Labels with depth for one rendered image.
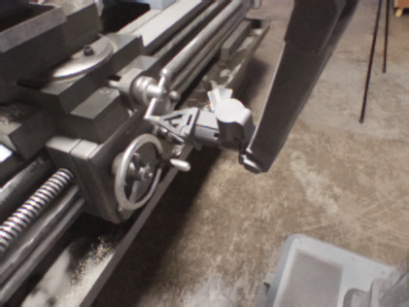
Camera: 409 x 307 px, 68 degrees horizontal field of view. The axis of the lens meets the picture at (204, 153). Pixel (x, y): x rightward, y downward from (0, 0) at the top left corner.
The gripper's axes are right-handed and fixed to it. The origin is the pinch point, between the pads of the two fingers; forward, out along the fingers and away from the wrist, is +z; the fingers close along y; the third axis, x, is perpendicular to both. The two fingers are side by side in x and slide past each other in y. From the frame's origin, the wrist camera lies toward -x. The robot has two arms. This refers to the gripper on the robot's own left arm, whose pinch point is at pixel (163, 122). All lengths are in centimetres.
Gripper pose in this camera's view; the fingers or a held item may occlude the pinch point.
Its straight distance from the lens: 72.0
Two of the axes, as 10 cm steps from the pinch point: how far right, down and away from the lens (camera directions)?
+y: -2.2, -3.4, -9.1
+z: -9.2, -2.4, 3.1
